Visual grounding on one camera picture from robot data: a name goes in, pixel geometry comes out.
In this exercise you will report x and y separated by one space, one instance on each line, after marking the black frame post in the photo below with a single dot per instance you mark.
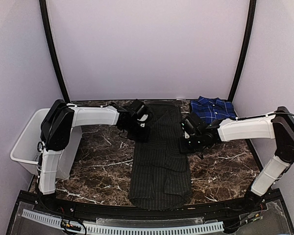
244 49
52 50

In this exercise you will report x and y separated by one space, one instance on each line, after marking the right black frame post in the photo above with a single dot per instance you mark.
244 49

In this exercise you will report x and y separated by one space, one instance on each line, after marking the black pinstriped long sleeve shirt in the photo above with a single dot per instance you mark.
161 176

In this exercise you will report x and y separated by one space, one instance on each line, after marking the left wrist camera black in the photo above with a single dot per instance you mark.
140 111

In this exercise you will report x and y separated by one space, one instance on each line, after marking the left black frame post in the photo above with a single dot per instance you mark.
52 50

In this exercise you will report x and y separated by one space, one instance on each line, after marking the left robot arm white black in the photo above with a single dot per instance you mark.
57 128

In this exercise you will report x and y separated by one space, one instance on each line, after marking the white plastic bin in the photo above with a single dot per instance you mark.
25 150

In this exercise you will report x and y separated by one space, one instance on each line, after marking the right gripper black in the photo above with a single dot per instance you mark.
183 149

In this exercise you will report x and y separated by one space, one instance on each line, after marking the blue plaid folded shirt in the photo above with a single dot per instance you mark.
210 109

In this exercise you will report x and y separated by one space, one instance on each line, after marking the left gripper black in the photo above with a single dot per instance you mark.
144 137

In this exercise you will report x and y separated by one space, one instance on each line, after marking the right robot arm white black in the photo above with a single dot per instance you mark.
277 125

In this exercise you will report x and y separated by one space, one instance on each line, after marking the white slotted cable duct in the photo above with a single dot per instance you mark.
126 227

